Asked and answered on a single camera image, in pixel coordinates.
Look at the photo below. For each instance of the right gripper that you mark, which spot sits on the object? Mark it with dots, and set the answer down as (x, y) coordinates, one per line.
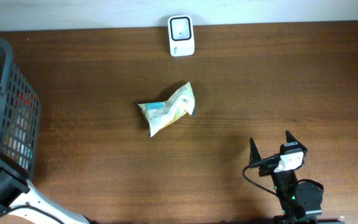
(270, 165)

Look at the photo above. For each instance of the yellow white snack bag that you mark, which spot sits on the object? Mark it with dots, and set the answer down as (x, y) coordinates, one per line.
(161, 114)

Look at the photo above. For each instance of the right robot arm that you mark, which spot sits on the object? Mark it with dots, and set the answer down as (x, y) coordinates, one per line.
(300, 199)

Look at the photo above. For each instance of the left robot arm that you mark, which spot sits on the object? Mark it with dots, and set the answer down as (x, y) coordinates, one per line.
(19, 197)

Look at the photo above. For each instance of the white barcode scanner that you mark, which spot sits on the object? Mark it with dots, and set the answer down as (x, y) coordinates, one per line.
(181, 36)

